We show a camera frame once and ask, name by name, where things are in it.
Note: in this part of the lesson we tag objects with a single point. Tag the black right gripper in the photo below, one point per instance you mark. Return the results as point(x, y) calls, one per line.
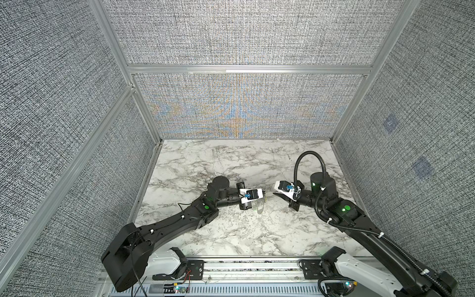
point(292, 203)

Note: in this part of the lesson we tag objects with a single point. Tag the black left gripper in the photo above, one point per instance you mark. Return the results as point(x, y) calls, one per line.
point(244, 207)

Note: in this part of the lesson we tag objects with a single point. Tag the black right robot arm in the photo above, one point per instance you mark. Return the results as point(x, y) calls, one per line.
point(405, 275)

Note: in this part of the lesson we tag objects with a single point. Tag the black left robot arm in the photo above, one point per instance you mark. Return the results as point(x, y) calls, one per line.
point(131, 254)

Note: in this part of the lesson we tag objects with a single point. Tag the aluminium horizontal back bar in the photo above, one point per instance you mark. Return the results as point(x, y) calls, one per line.
point(245, 69)

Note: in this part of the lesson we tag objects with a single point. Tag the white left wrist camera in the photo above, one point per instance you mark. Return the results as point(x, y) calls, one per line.
point(249, 195)

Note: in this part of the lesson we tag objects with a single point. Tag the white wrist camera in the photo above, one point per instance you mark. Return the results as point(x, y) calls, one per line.
point(249, 195)
point(287, 188)

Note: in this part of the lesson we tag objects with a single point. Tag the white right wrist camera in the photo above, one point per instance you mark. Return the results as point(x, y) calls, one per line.
point(287, 188)

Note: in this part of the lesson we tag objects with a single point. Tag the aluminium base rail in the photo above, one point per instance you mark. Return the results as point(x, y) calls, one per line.
point(231, 277)

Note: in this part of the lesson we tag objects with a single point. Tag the aluminium left wall bar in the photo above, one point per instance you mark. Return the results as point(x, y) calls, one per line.
point(16, 253)

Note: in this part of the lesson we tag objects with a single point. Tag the aluminium corner post right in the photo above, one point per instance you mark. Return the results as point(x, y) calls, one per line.
point(389, 42)

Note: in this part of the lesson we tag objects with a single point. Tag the aluminium corner post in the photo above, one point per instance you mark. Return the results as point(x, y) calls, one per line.
point(389, 42)
point(104, 22)

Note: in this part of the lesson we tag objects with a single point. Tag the aluminium corner post left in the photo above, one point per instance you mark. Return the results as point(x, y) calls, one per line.
point(104, 22)

